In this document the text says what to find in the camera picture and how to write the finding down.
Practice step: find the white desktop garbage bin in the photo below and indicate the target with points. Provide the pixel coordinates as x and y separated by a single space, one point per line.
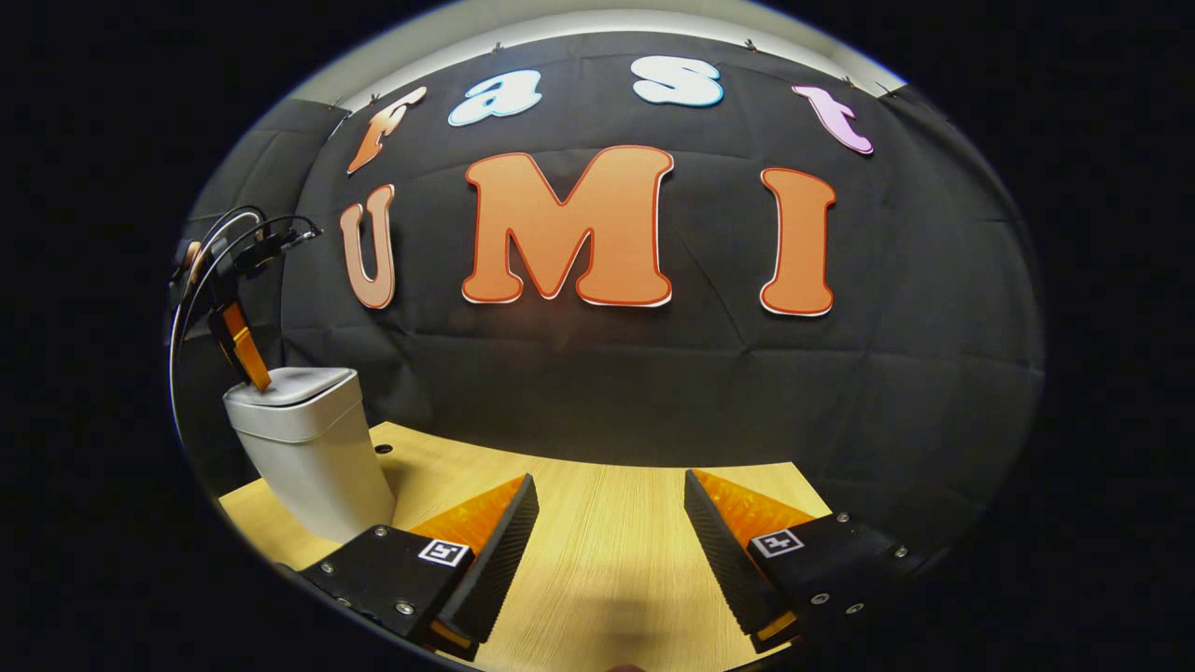
308 448

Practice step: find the wooden desktop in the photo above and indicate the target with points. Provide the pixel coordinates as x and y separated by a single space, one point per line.
607 541

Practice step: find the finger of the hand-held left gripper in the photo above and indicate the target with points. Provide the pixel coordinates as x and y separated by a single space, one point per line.
222 331
250 355

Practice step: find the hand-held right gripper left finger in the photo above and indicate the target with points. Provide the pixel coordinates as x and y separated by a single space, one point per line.
499 560

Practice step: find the black backdrop cloth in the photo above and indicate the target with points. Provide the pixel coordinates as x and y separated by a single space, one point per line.
840 392

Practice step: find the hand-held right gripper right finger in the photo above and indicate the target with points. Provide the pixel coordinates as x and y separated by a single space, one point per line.
719 551

